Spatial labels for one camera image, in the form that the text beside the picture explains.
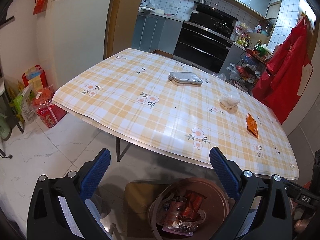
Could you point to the yellow plaid floral tablecloth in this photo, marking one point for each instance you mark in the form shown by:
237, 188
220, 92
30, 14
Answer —
129, 96

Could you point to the dark red snack bag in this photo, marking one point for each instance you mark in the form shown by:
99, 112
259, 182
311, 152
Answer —
184, 214

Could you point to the red gift box on floor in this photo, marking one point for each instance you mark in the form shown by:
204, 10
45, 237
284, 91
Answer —
51, 114

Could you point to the bubble wrap roll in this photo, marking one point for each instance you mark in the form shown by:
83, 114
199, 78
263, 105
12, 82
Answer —
230, 100

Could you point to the black built-in oven stove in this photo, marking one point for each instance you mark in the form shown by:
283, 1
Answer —
205, 39

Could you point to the orange sachet packet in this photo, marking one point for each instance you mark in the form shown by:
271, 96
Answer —
252, 126

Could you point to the grey kitchen base cabinets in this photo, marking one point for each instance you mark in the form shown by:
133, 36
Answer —
153, 32

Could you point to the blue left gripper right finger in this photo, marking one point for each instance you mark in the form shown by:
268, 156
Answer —
227, 172

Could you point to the brown round trash bin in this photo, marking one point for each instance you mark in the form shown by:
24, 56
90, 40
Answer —
216, 206

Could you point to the wire rack with snacks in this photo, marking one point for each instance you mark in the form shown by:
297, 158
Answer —
246, 64

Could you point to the grey mesh scrubbing pad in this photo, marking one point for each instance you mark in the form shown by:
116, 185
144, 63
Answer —
186, 78

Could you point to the cream two-door refrigerator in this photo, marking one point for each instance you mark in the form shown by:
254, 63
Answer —
70, 37

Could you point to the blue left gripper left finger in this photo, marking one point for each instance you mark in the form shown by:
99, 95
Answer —
91, 173

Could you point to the red hanging apron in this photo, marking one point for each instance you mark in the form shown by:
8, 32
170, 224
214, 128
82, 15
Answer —
287, 73

